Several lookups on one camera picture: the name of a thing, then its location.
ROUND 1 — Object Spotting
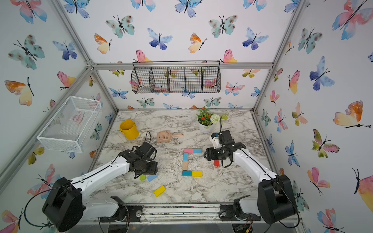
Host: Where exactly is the pale blue building block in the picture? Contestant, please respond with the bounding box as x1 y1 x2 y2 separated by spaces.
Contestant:
147 174 158 182

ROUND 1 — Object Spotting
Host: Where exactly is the small yellow building block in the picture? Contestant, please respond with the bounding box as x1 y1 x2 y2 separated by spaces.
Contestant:
192 171 203 177

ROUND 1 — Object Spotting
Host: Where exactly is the light blue building block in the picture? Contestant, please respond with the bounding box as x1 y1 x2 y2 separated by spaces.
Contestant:
183 152 189 161

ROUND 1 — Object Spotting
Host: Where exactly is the natural wood building block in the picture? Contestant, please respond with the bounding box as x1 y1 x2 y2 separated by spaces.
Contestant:
183 161 188 171

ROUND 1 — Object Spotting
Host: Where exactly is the teal building block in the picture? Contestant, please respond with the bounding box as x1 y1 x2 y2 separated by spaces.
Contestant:
182 170 193 177

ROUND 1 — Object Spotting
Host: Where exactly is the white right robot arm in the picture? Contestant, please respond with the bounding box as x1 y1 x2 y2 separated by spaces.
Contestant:
204 130 299 225

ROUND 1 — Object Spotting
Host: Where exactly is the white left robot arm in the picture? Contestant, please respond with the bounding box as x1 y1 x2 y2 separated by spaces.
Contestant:
42 142 158 232

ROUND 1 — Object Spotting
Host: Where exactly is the yellow long building block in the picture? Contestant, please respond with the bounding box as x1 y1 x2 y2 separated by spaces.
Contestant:
154 185 166 197

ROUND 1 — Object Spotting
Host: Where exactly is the white flower pot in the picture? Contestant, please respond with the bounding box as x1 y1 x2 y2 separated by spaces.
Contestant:
198 122 214 134

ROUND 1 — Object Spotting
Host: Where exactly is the beige plastic slotted scoop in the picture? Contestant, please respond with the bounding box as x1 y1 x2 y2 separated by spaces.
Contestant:
156 131 184 143

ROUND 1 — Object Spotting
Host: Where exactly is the yellow cup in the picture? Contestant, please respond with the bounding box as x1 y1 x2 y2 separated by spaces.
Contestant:
119 120 139 140

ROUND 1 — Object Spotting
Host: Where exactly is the artificial green flower plant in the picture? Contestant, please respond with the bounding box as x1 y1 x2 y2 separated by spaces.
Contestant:
197 107 229 128

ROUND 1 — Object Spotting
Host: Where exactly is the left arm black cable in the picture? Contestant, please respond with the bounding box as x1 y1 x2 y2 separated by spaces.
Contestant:
24 130 152 233

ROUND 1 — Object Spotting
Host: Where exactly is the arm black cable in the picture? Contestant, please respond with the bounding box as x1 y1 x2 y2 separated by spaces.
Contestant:
24 130 152 233
219 117 301 233

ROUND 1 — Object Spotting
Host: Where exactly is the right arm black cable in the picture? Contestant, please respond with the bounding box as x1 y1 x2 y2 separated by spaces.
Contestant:
219 117 301 233

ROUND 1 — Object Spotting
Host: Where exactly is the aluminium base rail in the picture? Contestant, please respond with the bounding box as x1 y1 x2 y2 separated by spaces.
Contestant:
72 203 304 225

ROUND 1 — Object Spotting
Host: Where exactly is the white mesh wall basket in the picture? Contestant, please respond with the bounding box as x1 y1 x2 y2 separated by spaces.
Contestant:
37 96 102 153

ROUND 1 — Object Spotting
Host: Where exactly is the black wire wall basket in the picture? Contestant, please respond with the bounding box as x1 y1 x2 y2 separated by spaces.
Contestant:
130 60 221 94

